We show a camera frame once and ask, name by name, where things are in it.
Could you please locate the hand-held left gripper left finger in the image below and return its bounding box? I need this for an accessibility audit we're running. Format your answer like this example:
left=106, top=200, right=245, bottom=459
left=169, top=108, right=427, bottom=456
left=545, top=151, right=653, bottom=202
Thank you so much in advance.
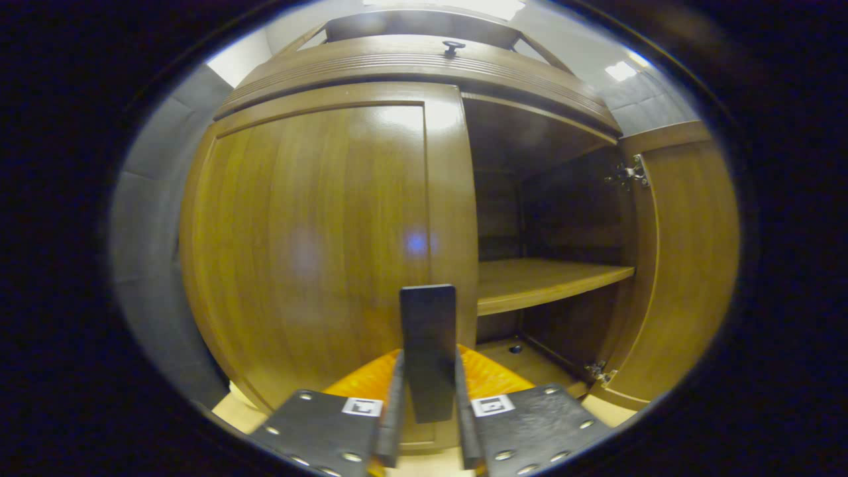
left=248, top=348, right=406, bottom=477

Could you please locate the large ceiling light panel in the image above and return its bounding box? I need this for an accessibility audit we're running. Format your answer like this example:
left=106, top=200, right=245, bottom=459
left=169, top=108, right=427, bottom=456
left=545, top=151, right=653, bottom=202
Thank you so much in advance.
left=364, top=0, right=527, bottom=21

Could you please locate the wooden cabinet door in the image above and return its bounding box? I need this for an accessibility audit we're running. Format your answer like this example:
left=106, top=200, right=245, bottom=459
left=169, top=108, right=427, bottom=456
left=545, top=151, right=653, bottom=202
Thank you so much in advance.
left=180, top=83, right=480, bottom=415
left=590, top=121, right=741, bottom=411

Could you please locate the metal door hinge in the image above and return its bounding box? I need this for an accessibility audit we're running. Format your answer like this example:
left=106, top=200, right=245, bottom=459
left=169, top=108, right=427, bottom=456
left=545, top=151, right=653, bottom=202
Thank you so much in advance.
left=604, top=154, right=650, bottom=191
left=584, top=361, right=617, bottom=387

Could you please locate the wooden drawer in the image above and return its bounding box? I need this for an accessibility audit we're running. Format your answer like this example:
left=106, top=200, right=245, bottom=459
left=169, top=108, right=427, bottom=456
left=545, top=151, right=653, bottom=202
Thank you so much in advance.
left=213, top=34, right=622, bottom=133

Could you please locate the wooden inner shelf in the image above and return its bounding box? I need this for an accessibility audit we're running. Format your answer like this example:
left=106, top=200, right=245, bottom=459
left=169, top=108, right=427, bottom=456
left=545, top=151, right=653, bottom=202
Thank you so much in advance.
left=477, top=257, right=635, bottom=317

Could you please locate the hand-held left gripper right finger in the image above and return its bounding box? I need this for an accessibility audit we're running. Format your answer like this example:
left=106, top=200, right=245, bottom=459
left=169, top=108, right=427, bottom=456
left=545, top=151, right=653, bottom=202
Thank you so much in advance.
left=454, top=344, right=613, bottom=477

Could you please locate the wooden double-door shoe cabinet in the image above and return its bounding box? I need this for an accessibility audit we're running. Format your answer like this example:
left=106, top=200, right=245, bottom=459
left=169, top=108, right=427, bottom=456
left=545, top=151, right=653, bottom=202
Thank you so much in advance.
left=212, top=3, right=638, bottom=458

